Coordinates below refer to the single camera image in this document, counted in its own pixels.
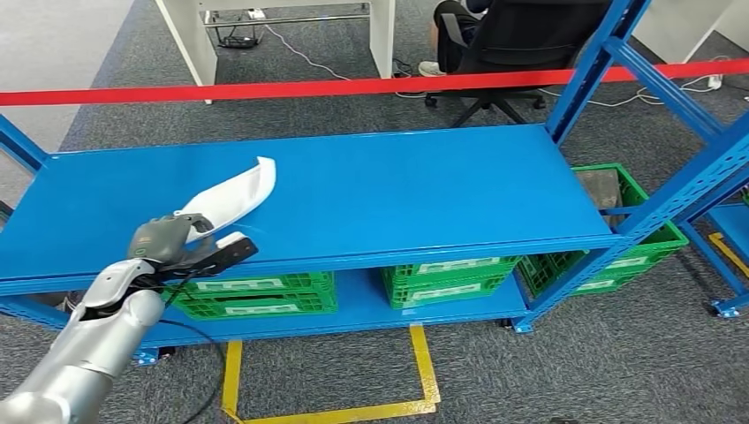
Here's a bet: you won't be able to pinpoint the white furniture panel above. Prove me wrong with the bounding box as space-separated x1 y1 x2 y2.
631 0 749 64

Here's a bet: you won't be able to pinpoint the white floor cables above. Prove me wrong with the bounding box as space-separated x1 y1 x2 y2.
538 55 732 109

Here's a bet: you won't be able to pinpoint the blue metal shelf rack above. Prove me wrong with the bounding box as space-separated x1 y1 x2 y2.
0 0 749 367
678 170 749 320

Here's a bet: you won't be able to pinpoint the person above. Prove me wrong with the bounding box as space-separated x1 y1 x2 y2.
418 0 498 79

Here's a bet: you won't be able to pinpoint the black office chair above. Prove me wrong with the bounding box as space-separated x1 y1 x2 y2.
424 0 613 129

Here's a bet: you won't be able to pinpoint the red barrier belt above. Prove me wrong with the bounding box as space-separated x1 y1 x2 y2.
0 57 749 109

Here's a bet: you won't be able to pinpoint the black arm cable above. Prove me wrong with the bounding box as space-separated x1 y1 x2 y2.
157 318 230 424

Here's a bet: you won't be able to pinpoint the white desk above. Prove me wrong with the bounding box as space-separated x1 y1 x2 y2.
153 0 396 107

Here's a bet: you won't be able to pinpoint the white floor cable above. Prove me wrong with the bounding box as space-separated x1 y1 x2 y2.
263 24 428 100

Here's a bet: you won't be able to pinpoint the brown cardboard piece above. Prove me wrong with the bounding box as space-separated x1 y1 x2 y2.
576 170 624 226

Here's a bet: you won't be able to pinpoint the white curved plastic part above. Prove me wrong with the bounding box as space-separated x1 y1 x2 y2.
174 155 277 244

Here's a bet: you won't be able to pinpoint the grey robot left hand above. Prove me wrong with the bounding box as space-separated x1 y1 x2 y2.
127 213 217 270

